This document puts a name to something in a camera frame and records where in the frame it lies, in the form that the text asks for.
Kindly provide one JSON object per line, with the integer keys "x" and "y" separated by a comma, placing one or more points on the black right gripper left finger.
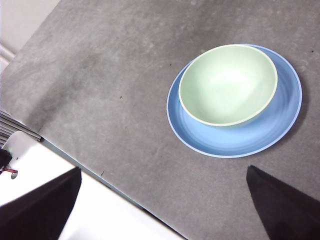
{"x": 32, "y": 215}

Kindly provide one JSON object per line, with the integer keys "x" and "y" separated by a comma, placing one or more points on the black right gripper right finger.
{"x": 290, "y": 215}

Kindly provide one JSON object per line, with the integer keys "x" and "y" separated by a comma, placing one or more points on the blue round plate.
{"x": 225, "y": 140}

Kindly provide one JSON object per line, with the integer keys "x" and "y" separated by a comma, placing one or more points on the green ribbed bowl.
{"x": 227, "y": 85}

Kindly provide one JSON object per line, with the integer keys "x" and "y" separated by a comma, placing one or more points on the grey ridged panel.
{"x": 15, "y": 125}

